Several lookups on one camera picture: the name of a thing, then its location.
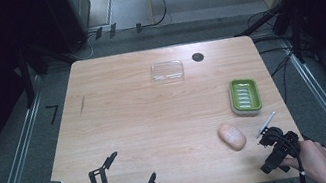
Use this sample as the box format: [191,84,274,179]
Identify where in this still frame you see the black metal stand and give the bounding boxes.
[9,40,55,110]

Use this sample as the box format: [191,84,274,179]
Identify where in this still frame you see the green soap dish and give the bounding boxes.
[226,75,264,120]

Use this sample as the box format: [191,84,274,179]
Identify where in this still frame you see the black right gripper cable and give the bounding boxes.
[268,129,309,183]

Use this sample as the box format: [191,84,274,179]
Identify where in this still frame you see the black round table grommet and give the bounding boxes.
[191,51,205,64]

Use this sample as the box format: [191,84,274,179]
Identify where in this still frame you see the black tripod stand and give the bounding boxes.
[228,0,326,75]

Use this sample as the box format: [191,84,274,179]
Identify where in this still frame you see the black floor cable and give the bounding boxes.
[256,42,304,108]

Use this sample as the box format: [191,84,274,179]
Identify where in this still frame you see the clear plastic container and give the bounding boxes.
[148,58,186,86]

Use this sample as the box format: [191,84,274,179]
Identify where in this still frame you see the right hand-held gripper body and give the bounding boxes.
[250,107,303,164]

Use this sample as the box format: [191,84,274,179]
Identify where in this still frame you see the black cabinet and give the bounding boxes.
[42,0,99,57]

